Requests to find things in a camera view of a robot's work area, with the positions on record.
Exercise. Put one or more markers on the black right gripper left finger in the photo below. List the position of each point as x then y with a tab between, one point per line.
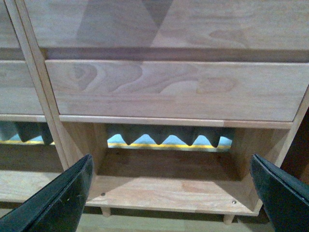
58	206

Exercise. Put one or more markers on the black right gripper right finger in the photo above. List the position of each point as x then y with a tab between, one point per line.
285	198

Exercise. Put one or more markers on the right wooden shelf unit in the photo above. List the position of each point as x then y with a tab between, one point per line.
241	64

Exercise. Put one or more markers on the wooden shelf unit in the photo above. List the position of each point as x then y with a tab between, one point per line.
31	154
241	64

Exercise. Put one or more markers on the left wooden shelf unit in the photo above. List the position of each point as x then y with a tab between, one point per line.
31	154

